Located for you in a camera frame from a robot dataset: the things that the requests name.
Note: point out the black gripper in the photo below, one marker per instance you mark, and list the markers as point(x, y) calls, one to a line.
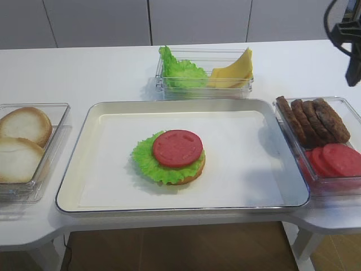
point(349, 33)

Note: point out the yellow cheese slices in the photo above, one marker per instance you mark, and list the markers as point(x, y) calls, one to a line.
point(235, 75)

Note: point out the clear bin lettuce and cheese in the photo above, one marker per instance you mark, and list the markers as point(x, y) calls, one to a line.
point(207, 59)

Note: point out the green lettuce leaves in bin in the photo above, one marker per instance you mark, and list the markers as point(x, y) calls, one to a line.
point(181, 74)

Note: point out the green lettuce leaf on bun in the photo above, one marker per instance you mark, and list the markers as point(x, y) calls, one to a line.
point(142, 154)

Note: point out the front brown meat patty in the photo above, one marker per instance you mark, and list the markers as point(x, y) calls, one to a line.
point(331, 120)

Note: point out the brown meat patty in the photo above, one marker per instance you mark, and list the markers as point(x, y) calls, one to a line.
point(316, 124)
point(292, 120)
point(312, 139)
point(331, 120)

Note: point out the clear bin patties and tomato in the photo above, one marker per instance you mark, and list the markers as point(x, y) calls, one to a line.
point(327, 186)

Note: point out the leftmost brown meat patty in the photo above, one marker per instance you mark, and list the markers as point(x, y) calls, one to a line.
point(292, 120)

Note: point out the white parchment paper sheet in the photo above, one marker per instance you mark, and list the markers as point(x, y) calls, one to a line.
point(239, 171)

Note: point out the bottom burger bun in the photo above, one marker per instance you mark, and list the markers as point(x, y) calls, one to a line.
point(190, 172)

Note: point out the white metal baking tray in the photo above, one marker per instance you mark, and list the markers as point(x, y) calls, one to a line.
point(292, 187)

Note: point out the clear bin with buns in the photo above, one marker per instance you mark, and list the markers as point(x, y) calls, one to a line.
point(33, 190)

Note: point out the upper white bun half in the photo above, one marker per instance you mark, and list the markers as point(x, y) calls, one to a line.
point(29, 123)

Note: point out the white bun half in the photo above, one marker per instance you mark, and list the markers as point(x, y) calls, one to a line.
point(20, 158)
point(29, 123)

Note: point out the lower white bun half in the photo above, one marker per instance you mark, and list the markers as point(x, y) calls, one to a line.
point(20, 158)

